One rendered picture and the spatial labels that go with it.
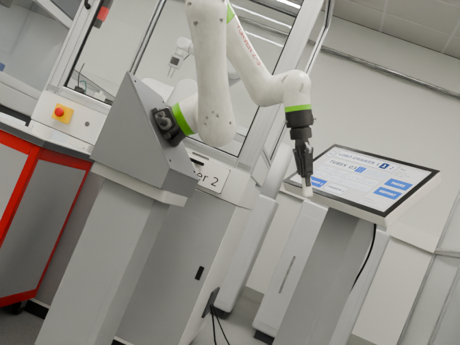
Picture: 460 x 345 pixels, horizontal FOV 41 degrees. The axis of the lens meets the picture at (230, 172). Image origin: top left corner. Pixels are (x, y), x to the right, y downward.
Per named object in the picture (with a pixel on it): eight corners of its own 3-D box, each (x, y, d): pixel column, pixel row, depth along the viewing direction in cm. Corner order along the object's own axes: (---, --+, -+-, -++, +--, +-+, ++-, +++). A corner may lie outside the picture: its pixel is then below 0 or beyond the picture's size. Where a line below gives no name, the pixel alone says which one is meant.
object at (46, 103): (237, 205, 265) (250, 174, 265) (30, 118, 278) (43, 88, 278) (252, 209, 359) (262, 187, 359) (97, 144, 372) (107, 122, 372)
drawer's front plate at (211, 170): (220, 193, 264) (229, 170, 265) (159, 168, 268) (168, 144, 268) (220, 194, 266) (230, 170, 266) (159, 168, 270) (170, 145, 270)
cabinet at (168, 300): (168, 380, 262) (240, 207, 264) (-41, 283, 275) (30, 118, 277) (201, 338, 356) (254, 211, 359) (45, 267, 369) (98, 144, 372)
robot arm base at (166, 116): (158, 141, 201) (174, 133, 201) (139, 100, 203) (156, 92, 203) (179, 149, 227) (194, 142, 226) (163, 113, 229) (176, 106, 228)
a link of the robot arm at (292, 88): (298, 66, 202) (315, 67, 210) (267, 72, 210) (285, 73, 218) (302, 109, 203) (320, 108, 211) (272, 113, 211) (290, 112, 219)
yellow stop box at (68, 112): (64, 122, 271) (70, 107, 271) (49, 117, 272) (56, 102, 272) (68, 124, 276) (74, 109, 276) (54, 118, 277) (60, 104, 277)
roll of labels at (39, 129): (51, 140, 227) (56, 130, 227) (33, 133, 223) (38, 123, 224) (46, 137, 233) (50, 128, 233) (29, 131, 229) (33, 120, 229)
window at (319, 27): (261, 143, 270) (335, -35, 273) (259, 142, 270) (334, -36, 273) (269, 162, 356) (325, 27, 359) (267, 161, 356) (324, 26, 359)
